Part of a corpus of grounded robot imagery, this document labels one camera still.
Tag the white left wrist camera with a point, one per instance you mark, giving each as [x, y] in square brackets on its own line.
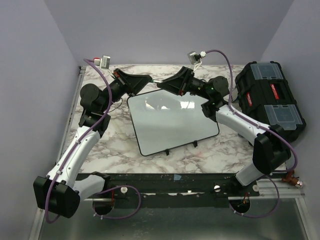
[103, 62]

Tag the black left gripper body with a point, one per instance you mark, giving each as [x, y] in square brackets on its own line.
[118, 87]

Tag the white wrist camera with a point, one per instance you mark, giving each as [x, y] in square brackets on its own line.
[103, 62]
[196, 58]

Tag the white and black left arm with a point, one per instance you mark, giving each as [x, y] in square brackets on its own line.
[59, 192]

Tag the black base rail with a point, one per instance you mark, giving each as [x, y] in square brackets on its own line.
[174, 190]

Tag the black plastic toolbox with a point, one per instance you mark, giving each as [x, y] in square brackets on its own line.
[265, 95]

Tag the green capped whiteboard marker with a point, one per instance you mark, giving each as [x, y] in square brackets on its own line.
[156, 81]

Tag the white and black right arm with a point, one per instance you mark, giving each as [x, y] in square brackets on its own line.
[269, 150]

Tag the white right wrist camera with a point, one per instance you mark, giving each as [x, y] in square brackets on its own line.
[196, 58]

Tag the white whiteboard black frame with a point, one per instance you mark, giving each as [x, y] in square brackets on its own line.
[163, 121]

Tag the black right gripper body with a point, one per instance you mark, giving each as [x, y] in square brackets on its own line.
[192, 85]

